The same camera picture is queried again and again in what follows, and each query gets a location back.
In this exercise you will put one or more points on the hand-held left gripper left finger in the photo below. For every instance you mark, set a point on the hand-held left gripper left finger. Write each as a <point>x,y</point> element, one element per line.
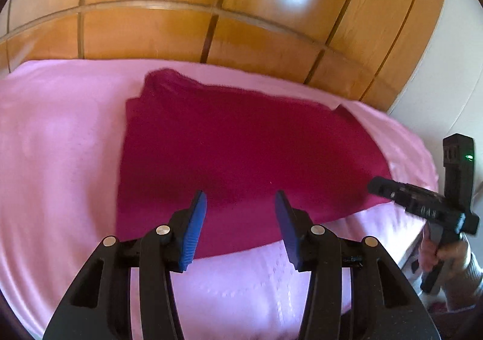
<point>194,230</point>

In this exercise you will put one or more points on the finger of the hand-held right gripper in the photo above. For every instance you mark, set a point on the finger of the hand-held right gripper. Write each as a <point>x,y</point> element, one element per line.
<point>388,189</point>

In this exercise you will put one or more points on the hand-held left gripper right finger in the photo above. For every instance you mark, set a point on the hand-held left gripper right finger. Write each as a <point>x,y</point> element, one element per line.
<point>288,228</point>

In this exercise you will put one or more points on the magenta embroidered sweater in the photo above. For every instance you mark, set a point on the magenta embroidered sweater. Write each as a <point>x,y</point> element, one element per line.
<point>234,159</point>

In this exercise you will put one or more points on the person's right hand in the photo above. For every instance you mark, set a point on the person's right hand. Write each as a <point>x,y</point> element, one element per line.
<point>452,253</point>

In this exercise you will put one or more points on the pink knitted blanket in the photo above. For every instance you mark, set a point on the pink knitted blanket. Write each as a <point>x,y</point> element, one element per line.
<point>56,155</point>

